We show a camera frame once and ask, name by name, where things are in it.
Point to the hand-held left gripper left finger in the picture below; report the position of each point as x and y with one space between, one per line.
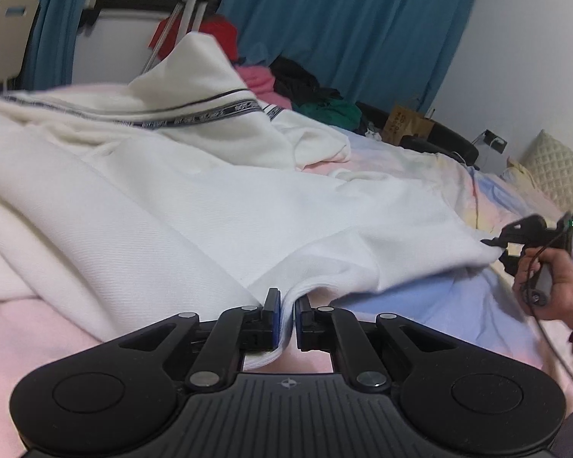
273 318

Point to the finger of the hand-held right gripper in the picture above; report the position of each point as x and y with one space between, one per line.
510 262
515 233

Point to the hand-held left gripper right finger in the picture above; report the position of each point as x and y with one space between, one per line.
300 325

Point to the white sweatpants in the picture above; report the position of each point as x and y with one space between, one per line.
196 200

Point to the black clothes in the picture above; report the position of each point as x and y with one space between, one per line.
301 81

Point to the person's right hand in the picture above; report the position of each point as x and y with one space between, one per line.
563 291

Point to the quilted cream headboard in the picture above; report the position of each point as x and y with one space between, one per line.
563 171

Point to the black leather sofa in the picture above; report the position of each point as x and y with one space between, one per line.
449 140

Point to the brown paper bag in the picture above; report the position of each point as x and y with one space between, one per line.
406 126

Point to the green garment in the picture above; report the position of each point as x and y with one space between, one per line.
332 112

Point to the wide blue curtain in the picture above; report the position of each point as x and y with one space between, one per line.
353 33

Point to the red garment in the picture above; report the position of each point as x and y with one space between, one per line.
222 33

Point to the silver tripod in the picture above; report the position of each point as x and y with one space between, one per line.
184 14

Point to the black window latch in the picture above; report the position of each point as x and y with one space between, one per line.
88 18

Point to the narrow blue curtain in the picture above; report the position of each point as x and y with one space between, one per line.
52 24

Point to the wall socket with charger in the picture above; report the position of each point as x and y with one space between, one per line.
496 142

